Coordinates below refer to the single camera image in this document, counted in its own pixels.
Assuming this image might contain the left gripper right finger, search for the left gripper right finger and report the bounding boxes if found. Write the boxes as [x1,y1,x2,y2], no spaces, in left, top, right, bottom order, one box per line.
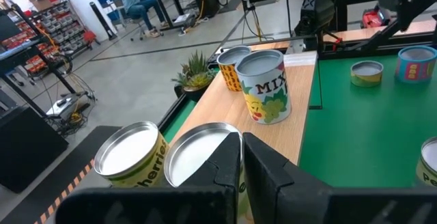
[243,132,330,224]

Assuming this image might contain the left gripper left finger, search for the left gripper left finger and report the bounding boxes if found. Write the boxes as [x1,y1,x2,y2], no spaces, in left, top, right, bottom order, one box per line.
[180,132,242,188]

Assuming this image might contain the pears labelled can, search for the pears labelled can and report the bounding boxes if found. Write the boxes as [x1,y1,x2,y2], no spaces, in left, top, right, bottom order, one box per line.
[163,122,254,224]

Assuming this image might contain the mixed fruit labelled can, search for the mixed fruit labelled can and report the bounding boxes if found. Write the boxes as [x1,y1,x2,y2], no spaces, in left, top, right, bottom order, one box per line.
[234,48,292,125]

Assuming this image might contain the silver can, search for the silver can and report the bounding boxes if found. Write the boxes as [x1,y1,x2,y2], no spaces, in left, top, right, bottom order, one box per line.
[216,45,253,93]

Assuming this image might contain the cherries labelled can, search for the cherries labelled can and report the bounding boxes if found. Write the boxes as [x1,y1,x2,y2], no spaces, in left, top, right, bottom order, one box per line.
[93,120,171,188]

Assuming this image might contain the short yellow green can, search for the short yellow green can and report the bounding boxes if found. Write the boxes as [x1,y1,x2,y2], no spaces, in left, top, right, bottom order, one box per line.
[350,60,384,88]

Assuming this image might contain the peas labelled can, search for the peas labelled can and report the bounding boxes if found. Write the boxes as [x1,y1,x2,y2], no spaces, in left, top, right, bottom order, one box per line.
[415,137,437,188]

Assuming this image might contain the pink and blue can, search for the pink and blue can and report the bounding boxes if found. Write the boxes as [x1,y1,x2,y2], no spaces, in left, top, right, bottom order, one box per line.
[395,45,437,84]

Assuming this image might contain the potted succulent plant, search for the potted succulent plant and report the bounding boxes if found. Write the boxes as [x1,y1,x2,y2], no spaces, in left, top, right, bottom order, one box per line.
[170,49,219,102]

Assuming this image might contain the green table mat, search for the green table mat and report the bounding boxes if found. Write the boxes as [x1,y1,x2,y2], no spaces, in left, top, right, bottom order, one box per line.
[161,53,437,188]

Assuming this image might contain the grey floor power box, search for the grey floor power box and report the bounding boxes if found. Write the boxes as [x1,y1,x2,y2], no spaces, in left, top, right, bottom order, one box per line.
[44,92,97,138]

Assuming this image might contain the red tool case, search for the red tool case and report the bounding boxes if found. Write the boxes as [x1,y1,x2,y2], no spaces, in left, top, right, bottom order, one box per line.
[361,7,391,29]

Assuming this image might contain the grey office chair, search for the grey office chair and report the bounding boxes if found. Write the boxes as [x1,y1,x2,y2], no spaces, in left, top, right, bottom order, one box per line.
[108,0,148,42]

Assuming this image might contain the storage rack small bins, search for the storage rack small bins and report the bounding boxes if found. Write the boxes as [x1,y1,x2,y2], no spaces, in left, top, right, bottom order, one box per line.
[32,0,94,59]

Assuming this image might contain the black metal rack red bins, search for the black metal rack red bins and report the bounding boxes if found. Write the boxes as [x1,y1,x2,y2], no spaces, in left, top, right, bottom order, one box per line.
[0,5,78,111]

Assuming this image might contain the cardboard box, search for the cardboard box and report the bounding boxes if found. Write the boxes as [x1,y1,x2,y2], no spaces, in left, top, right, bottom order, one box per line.
[26,0,57,12]

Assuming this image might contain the black tall cylinder post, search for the black tall cylinder post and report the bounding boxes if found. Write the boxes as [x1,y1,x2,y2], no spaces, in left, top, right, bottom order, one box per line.
[89,1,117,42]

